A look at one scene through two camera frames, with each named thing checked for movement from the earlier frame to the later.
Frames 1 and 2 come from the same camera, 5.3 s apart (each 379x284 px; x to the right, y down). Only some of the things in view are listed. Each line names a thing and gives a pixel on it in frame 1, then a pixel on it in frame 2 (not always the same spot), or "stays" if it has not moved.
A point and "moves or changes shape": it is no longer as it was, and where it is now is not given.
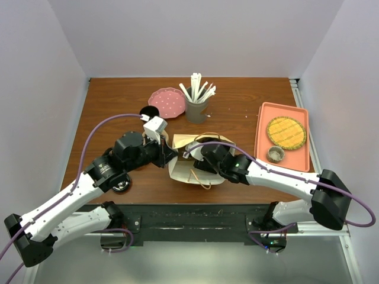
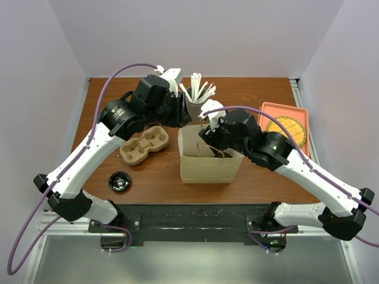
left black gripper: (164, 154) -> (182, 117)
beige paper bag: (182, 170) moves or changes shape
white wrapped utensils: (196, 94) stays
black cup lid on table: (122, 184) stays
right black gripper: (204, 164) -> (212, 138)
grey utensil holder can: (196, 113) stays
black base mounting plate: (194, 223) stays
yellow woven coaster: (286, 132) stays
